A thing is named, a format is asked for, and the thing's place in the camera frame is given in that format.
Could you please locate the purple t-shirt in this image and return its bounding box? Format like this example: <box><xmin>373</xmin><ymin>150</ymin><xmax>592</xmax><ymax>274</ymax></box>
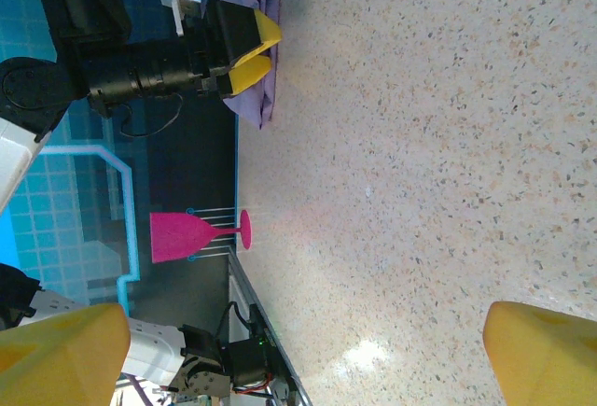
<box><xmin>222</xmin><ymin>0</ymin><xmax>285</xmax><ymax>131</ymax></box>

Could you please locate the pink goblet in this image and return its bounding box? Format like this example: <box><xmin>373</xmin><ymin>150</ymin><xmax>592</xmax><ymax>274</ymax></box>
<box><xmin>149</xmin><ymin>209</ymin><xmax>254</xmax><ymax>265</ymax></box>

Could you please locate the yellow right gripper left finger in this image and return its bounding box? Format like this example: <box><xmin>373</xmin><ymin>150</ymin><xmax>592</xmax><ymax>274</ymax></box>
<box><xmin>0</xmin><ymin>302</ymin><xmax>132</xmax><ymax>406</ymax></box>

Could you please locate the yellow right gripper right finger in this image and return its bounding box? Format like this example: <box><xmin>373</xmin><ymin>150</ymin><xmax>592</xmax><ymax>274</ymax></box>
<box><xmin>481</xmin><ymin>301</ymin><xmax>597</xmax><ymax>406</ymax></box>

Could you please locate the thin black left gripper cable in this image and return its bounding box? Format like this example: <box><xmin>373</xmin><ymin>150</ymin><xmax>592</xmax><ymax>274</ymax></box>
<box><xmin>119</xmin><ymin>96</ymin><xmax>184</xmax><ymax>138</ymax></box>

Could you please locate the aluminium base frame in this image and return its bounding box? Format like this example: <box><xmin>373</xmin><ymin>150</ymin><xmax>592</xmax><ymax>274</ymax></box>
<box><xmin>227</xmin><ymin>251</ymin><xmax>314</xmax><ymax>406</ymax></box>

